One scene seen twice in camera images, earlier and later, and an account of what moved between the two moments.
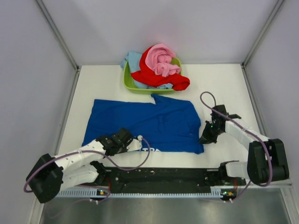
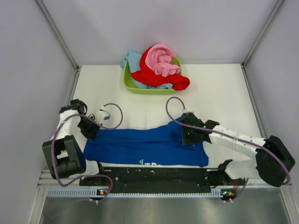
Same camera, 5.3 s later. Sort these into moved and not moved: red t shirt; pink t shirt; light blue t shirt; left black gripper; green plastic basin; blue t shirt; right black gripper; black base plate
Moved: right black gripper; blue t shirt; left black gripper
Not moved: pink t shirt; black base plate; light blue t shirt; red t shirt; green plastic basin
